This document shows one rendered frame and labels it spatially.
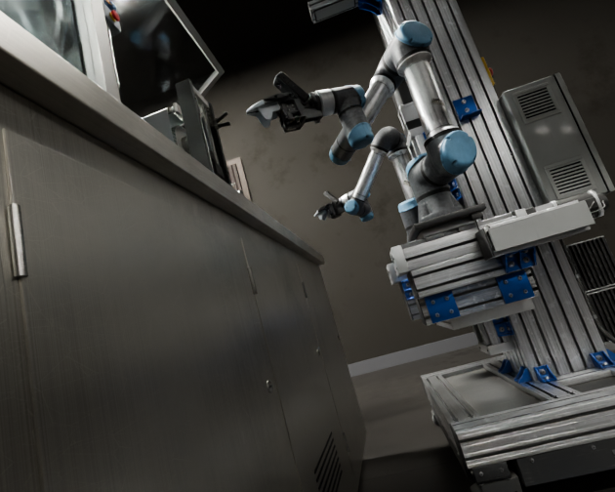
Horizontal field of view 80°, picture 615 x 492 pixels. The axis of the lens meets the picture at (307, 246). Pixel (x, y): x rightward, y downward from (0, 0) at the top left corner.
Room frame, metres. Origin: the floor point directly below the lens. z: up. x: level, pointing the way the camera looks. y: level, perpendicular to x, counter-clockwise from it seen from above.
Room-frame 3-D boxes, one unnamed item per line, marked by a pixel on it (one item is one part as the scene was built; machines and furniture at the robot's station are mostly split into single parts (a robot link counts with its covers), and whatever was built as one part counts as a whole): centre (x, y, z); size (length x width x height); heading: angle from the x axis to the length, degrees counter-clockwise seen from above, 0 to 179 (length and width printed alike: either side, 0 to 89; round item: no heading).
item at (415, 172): (1.23, -0.47, 0.98); 0.13 x 0.12 x 0.14; 17
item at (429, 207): (1.23, -0.46, 0.87); 0.15 x 0.15 x 0.10
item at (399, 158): (1.84, -0.60, 1.19); 0.15 x 0.12 x 0.55; 149
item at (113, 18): (0.92, 0.40, 1.66); 0.07 x 0.07 x 0.10; 81
